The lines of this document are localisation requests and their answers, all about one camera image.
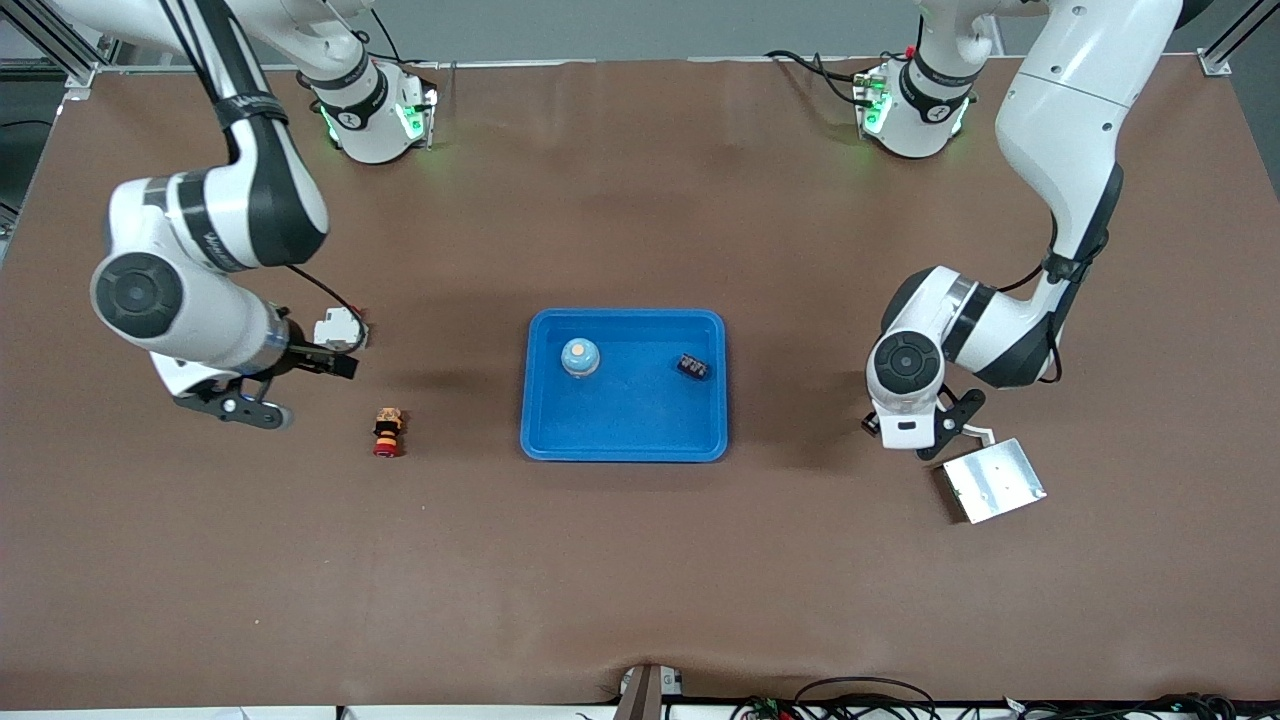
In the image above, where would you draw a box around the silver metal box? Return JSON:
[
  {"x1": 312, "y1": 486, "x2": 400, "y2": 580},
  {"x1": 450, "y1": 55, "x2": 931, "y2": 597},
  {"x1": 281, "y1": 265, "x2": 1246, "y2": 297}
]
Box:
[{"x1": 938, "y1": 437, "x2": 1048, "y2": 525}]

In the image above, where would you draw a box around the black left base cable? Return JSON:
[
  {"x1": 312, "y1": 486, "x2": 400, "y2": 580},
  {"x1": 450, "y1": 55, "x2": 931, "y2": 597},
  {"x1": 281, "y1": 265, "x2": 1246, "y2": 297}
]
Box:
[{"x1": 765, "y1": 50, "x2": 871, "y2": 106}]

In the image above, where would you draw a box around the black looped cable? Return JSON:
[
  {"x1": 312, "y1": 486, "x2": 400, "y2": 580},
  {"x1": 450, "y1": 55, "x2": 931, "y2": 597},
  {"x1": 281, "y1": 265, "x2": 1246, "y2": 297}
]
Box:
[{"x1": 793, "y1": 677, "x2": 939, "y2": 720}]

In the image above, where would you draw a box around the metal table edge bracket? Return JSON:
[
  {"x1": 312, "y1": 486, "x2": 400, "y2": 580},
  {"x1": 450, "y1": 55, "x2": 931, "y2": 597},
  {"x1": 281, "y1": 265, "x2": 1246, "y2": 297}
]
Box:
[{"x1": 615, "y1": 663, "x2": 686, "y2": 720}]

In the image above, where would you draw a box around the white circuit breaker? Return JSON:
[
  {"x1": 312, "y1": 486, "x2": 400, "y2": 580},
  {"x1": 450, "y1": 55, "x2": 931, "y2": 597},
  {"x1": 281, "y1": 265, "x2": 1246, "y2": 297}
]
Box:
[{"x1": 313, "y1": 304, "x2": 370, "y2": 353}]

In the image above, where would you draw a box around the black cable bundle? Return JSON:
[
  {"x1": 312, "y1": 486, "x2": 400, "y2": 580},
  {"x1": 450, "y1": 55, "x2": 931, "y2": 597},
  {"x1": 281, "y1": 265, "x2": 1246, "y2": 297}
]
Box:
[{"x1": 1000, "y1": 692, "x2": 1280, "y2": 720}]

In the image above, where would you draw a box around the blue plastic tray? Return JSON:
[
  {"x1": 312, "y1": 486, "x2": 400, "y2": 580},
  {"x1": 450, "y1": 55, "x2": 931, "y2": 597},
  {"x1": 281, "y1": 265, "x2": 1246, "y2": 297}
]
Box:
[{"x1": 519, "y1": 308, "x2": 729, "y2": 464}]

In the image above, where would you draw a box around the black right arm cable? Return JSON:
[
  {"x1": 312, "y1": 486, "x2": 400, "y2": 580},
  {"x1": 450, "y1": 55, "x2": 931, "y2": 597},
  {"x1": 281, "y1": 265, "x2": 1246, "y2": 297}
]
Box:
[{"x1": 160, "y1": 0, "x2": 366, "y2": 321}]

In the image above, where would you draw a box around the aluminium frame strut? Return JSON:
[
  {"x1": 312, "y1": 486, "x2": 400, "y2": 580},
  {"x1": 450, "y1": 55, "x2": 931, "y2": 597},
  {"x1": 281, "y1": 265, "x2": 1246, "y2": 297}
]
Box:
[
  {"x1": 0, "y1": 0, "x2": 106, "y2": 91},
  {"x1": 1200, "y1": 0, "x2": 1280, "y2": 77}
]

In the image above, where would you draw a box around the black base cable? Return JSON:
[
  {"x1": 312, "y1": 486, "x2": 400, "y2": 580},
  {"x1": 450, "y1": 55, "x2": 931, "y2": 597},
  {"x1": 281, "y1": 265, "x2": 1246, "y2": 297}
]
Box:
[
  {"x1": 365, "y1": 8, "x2": 456, "y2": 71},
  {"x1": 765, "y1": 50, "x2": 871, "y2": 106}
]

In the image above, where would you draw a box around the black right base cable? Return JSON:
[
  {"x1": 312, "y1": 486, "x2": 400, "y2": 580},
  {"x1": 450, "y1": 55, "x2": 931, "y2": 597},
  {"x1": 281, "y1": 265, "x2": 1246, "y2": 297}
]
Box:
[{"x1": 365, "y1": 8, "x2": 456, "y2": 71}]

